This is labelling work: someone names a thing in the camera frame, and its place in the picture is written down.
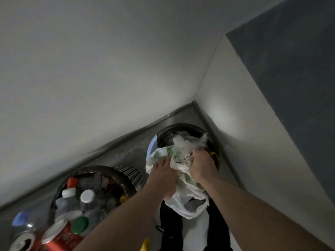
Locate person's left hand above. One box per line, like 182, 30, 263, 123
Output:
146, 157, 178, 200

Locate person's right hand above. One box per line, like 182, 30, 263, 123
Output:
189, 149, 219, 185

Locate white plastic bag green print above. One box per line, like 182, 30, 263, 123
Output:
146, 134, 210, 220

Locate person's left forearm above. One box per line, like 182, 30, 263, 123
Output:
74, 184, 171, 251

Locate person's right forearm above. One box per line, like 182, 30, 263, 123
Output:
201, 177, 333, 251

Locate yellow packaging waste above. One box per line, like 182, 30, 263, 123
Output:
209, 151, 220, 170

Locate blue round waste bin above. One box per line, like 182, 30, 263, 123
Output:
146, 135, 158, 161

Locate white perforated waste basket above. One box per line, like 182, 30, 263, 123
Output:
51, 165, 146, 224

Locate person's black trousers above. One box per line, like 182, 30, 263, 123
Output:
159, 198, 234, 251

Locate clear bottle white cap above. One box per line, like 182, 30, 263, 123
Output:
79, 189, 106, 215
55, 188, 82, 220

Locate clear bottle green cap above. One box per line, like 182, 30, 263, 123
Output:
71, 208, 108, 238

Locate red drink can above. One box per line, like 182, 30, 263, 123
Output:
9, 231, 42, 251
40, 219, 85, 251

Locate clear bottle blue cap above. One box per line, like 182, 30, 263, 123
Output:
8, 206, 51, 239

